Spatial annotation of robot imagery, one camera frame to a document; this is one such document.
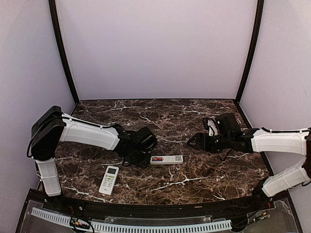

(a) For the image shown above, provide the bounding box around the right black frame post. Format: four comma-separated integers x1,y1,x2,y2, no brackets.
235,0,264,105

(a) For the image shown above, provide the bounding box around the white remote with green buttons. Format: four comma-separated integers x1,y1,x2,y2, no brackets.
99,166,119,195

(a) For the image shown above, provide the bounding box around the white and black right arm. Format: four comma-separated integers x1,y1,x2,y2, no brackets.
187,113,311,211

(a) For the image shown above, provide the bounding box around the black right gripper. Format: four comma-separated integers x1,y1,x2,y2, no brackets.
187,132,233,153

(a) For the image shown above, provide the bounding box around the white KT-16 remote control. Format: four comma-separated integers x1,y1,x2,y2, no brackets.
150,155,184,165

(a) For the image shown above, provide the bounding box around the white slotted cable duct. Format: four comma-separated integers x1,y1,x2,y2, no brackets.
31,207,232,233

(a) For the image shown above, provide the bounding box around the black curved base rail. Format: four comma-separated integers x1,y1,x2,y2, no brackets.
34,191,270,218

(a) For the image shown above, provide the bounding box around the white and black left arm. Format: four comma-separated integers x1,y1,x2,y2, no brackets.
26,106,157,212

